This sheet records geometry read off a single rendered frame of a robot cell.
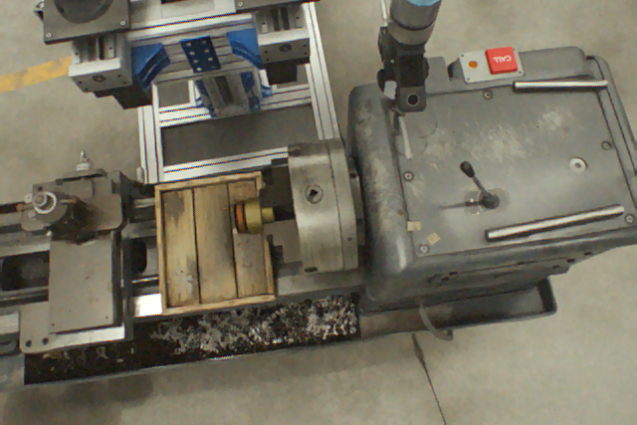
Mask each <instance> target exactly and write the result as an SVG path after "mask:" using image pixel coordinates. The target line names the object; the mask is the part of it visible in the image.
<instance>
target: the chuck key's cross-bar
mask: <svg viewBox="0 0 637 425"><path fill-rule="evenodd" d="M379 4H380V11H381V18H382V25H383V26H388V23H386V22H385V21H384V18H385V17H386V16H388V13H387V11H386V4H385V0H379ZM398 120H399V126H400V131H401V136H402V142H403V147H404V152H405V157H406V160H412V159H413V155H412V150H411V145H410V140H408V134H407V129H406V125H405V120H404V116H401V117H399V118H398Z"/></svg>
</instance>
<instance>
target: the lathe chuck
mask: <svg viewBox="0 0 637 425"><path fill-rule="evenodd" d="M293 149H298V150H301V151H302V155H300V157H292V156H289V157H288V165H289V173H290V181H291V189H292V197H293V205H294V213H296V220H297V227H298V234H299V241H300V247H301V254H302V261H303V266H304V269H308V268H309V267H315V268H317V269H318V270H317V271H315V272H305V275H306V276H311V275H318V274H326V273H333V272H340V271H343V255H342V246H341V237H340V227H339V219H338V212H337V204H336V197H335V190H334V183H333V177H332V171H331V164H330V159H329V153H328V149H327V144H326V141H325V139H316V141H309V142H302V143H293V144H288V145H287V152H288V151H292V150H293ZM311 186H316V187H318V188H319V189H320V192H322V196H321V197H320V199H319V201H317V202H311V201H309V200H308V198H307V195H306V192H307V189H308V188H309V187H311Z"/></svg>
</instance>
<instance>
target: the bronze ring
mask: <svg viewBox="0 0 637 425"><path fill-rule="evenodd" d="M233 216H234V223H236V228H237V232H238V234H247V232H249V233H250V235H252V234H259V233H262V234H263V235H264V232H263V223H268V222H274V221H277V218H276V210H275V207H269V208H262V209H261V208H260V203H259V195H258V196H257V197H255V198H248V200H246V201H245V203H243V202H238V203H234V204H233Z"/></svg>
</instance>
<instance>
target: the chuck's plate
mask: <svg viewBox="0 0 637 425"><path fill-rule="evenodd" d="M325 141H326V144H327V149H328V153H329V159H330V164H331V171H332V177H333V183H334V190H335V197H336V204H337V212H338V219H339V227H340V237H341V246H342V255H343V270H344V271H346V270H354V269H357V268H358V266H359V249H358V237H357V226H356V218H355V210H354V203H353V195H352V188H351V182H350V176H348V171H347V164H346V159H345V155H344V150H343V146H342V143H341V139H340V138H339V137H333V138H326V139H325Z"/></svg>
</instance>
